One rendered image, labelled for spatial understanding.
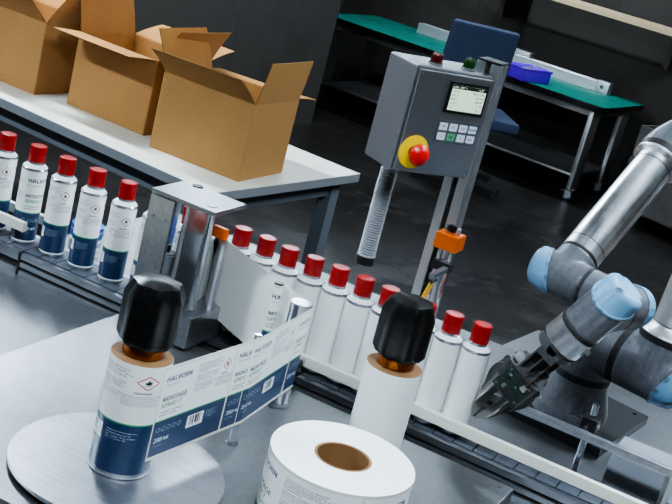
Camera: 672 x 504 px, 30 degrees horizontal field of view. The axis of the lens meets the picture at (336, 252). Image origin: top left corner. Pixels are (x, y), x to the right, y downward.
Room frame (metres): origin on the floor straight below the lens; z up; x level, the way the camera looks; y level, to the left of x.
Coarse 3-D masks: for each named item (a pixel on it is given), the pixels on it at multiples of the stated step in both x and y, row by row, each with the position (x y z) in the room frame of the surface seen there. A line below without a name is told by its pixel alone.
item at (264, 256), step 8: (264, 240) 2.19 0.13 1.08; (272, 240) 2.20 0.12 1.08; (256, 248) 2.21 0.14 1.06; (264, 248) 2.19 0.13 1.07; (272, 248) 2.20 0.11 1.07; (256, 256) 2.19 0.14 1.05; (264, 256) 2.19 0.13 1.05; (272, 256) 2.20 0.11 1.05; (264, 264) 2.18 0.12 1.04; (272, 264) 2.19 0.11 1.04; (232, 336) 2.19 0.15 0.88
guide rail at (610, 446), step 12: (492, 396) 2.05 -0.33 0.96; (528, 408) 2.02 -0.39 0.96; (540, 420) 2.01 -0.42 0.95; (552, 420) 2.00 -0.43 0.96; (576, 432) 1.99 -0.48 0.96; (588, 432) 1.99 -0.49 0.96; (600, 444) 1.97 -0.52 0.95; (612, 444) 1.96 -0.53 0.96; (624, 456) 1.95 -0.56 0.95; (636, 456) 1.94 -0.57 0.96; (660, 468) 1.93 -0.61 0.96
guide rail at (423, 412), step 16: (320, 368) 2.10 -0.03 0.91; (336, 368) 2.09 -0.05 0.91; (352, 384) 2.07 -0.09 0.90; (432, 416) 2.01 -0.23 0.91; (464, 432) 1.99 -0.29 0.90; (480, 432) 1.98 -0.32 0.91; (496, 448) 1.96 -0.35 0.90; (512, 448) 1.95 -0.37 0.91; (528, 464) 1.94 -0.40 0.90; (544, 464) 1.93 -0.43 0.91; (576, 480) 1.91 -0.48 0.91; (592, 480) 1.90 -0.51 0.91; (608, 496) 1.88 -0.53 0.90; (624, 496) 1.88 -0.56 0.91
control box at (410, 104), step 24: (408, 72) 2.14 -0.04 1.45; (432, 72) 2.13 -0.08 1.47; (456, 72) 2.16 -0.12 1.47; (384, 96) 2.18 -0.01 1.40; (408, 96) 2.12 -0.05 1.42; (432, 96) 2.14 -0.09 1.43; (384, 120) 2.17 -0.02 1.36; (408, 120) 2.12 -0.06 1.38; (432, 120) 2.14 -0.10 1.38; (456, 120) 2.17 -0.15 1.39; (480, 120) 2.20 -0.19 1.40; (384, 144) 2.15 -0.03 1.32; (408, 144) 2.12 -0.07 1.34; (432, 144) 2.15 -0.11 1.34; (456, 144) 2.18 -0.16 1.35; (408, 168) 2.13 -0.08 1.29; (432, 168) 2.16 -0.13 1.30; (456, 168) 2.19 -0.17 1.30
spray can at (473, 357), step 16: (480, 336) 2.02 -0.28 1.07; (464, 352) 2.02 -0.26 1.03; (480, 352) 2.02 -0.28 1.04; (464, 368) 2.02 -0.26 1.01; (480, 368) 2.02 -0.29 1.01; (464, 384) 2.02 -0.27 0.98; (480, 384) 2.03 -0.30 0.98; (448, 400) 2.03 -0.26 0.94; (464, 400) 2.01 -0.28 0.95; (448, 416) 2.02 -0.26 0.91; (464, 416) 2.02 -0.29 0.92; (448, 432) 2.02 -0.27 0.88
